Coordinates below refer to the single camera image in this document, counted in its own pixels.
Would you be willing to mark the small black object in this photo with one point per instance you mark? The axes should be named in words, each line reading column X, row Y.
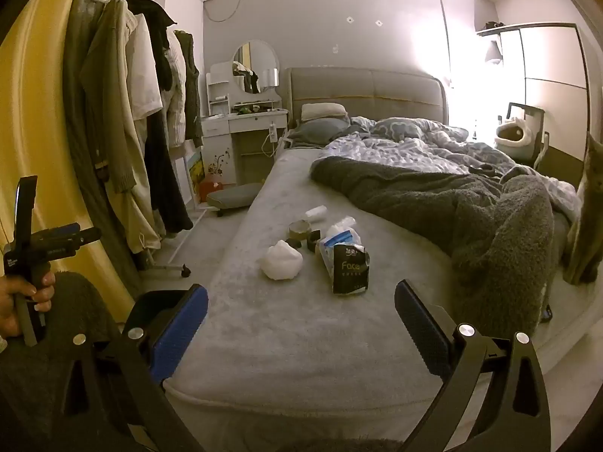
column 294, row 244
column 313, row 241

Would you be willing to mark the white dressing table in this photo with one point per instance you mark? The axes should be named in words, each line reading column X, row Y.
column 221, row 127

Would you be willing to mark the grey cat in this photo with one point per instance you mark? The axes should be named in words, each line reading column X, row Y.
column 586, row 226

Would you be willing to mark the blue patterned duvet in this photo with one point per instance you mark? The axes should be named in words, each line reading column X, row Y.
column 391, row 150

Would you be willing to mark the olive coat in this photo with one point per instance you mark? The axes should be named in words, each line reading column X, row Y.
column 103, row 117

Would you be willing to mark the white puffer jacket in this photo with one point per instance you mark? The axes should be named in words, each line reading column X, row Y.
column 175, row 89

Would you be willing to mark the brown tape roll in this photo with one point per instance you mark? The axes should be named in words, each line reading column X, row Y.
column 299, row 229

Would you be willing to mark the grey upholstered headboard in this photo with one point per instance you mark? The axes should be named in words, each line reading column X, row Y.
column 367, row 89

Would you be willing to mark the dark grey fuzzy blanket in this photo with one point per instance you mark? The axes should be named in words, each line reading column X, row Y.
column 424, row 207

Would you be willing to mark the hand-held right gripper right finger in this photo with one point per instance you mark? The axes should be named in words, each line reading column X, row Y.
column 424, row 334

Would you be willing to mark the black face tissue packet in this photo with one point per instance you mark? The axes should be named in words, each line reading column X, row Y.
column 351, row 270

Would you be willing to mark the grey cushioned footstool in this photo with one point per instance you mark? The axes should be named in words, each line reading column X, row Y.
column 233, row 195

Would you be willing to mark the white clothes rack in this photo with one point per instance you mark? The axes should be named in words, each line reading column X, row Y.
column 172, row 256

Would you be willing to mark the yellow framed picture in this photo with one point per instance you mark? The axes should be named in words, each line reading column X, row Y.
column 196, row 169

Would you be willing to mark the blue white plastic bag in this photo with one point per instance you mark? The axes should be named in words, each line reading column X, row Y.
column 341, row 235

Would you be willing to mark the white tissue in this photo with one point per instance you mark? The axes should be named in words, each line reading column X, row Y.
column 281, row 262

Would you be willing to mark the clear plastic wrap roll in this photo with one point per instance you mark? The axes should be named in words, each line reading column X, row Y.
column 316, row 212

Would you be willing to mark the black frame stand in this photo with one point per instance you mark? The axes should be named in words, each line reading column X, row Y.
column 537, row 127

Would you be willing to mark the grey lamp shade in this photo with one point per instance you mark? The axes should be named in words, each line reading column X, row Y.
column 493, row 52

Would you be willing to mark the grey bed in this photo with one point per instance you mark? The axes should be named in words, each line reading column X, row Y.
column 282, row 339

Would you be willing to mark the dark green vest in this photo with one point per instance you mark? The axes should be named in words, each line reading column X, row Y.
column 192, row 84

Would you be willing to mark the person's left hand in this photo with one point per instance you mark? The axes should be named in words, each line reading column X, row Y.
column 19, row 303

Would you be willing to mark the grey pillow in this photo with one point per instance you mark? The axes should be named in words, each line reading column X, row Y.
column 320, row 131

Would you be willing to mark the beige pillow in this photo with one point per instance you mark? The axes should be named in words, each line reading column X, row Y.
column 322, row 112

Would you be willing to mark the black garment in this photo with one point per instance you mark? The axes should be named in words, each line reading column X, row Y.
column 160, row 160

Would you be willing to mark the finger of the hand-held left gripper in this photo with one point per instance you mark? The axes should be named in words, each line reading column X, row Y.
column 66, row 238

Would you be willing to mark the cream garment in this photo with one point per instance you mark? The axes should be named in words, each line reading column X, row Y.
column 141, row 80

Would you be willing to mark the white wardrobe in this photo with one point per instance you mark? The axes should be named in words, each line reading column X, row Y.
column 551, row 80

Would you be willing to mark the red bag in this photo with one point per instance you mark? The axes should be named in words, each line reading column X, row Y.
column 207, row 189

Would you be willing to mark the oval mirror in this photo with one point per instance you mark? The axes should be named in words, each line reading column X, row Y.
column 254, row 61

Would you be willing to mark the white power strip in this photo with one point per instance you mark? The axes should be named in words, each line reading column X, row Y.
column 272, row 133

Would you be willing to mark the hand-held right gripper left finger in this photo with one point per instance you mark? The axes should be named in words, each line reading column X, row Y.
column 181, row 334

